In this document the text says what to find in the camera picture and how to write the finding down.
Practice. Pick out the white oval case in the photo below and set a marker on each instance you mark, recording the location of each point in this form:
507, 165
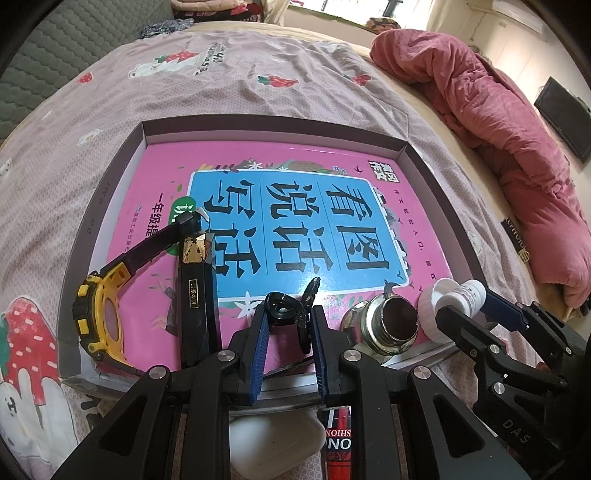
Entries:
277, 438

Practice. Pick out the pink quilt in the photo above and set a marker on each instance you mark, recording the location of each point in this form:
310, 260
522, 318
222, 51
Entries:
485, 92

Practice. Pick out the red and black lighter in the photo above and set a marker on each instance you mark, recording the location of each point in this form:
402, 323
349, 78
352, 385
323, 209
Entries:
339, 447

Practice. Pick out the white bottle cap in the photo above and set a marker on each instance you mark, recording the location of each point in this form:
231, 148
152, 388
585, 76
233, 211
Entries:
427, 314

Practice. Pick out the orange patterned pillow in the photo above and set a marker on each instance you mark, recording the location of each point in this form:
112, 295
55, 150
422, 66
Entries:
381, 24

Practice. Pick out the pink and blue book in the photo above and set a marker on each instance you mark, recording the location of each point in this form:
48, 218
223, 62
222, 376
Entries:
161, 175

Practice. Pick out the yellow and black wristwatch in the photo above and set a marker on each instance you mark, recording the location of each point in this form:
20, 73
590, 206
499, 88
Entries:
147, 244

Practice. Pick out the red and black printed cloth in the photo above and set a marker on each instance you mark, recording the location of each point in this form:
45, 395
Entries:
231, 14

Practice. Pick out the small black box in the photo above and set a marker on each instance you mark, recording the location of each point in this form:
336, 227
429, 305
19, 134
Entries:
516, 237

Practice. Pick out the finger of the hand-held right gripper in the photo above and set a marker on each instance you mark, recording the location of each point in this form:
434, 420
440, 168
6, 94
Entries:
466, 325
503, 308

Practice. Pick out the black and gold slim box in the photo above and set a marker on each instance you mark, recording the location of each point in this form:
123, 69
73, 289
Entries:
196, 304

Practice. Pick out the small white bottle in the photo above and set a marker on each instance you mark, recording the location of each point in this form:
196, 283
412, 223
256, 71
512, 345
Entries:
461, 295

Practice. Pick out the grey quilted headboard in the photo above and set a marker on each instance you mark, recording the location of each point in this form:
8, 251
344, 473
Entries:
69, 37

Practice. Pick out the black television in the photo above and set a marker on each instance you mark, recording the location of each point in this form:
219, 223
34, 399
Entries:
565, 115

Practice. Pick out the white air conditioner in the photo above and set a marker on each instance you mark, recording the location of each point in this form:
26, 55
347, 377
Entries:
508, 5

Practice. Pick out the window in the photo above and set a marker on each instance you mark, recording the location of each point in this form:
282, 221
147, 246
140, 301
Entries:
351, 5

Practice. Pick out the shallow grey cardboard box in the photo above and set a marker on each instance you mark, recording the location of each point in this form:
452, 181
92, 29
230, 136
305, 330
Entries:
104, 207

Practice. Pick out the strawberry printed bedsheet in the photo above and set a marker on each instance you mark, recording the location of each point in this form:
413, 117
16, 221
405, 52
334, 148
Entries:
231, 92

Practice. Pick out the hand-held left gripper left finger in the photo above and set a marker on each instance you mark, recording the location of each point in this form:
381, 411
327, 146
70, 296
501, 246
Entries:
258, 350

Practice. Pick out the dark patterned cloth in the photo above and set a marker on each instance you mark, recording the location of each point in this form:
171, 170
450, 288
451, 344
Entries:
164, 28

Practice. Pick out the black plastic clip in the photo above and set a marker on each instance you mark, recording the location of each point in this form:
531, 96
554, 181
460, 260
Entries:
281, 310

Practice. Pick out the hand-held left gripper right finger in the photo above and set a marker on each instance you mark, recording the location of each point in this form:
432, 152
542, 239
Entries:
321, 350

